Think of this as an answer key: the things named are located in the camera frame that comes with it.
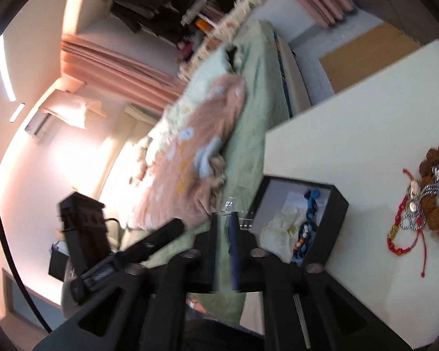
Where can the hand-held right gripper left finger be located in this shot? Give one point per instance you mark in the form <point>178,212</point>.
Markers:
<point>206,263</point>

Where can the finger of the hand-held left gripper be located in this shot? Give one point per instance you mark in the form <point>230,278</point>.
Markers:
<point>157,239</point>

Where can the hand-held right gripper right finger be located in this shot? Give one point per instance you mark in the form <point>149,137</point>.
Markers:
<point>235,252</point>

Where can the black jewelry box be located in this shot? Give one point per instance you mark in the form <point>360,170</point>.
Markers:
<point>331,223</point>

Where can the black bag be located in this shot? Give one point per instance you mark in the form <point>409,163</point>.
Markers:
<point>58,263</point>

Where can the clear plastic pouch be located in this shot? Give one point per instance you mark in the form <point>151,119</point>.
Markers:
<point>278,234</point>

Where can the pink patterned blanket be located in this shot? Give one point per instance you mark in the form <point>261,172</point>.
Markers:
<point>190,146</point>

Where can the cream hanging cloth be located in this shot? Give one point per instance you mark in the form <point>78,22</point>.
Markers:
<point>73,109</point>

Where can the bed with green sheet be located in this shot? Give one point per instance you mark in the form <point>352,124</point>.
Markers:
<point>256,91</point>

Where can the pale green quilt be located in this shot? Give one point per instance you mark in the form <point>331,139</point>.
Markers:
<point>205,80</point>

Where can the ceiling strip light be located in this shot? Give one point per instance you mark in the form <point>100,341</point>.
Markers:
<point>6,69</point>

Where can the white mattress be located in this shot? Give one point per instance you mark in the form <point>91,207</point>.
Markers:
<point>296,84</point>

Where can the dark clothes rack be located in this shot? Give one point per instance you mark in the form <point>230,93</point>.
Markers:
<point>146,3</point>

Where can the brown cardboard sheet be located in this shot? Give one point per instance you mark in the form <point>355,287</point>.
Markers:
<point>366,55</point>

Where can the cream patterned cloth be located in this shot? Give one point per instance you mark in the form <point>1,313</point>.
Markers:
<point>241,7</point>

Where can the wall air conditioner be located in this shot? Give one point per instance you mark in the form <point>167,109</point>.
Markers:
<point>38,125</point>

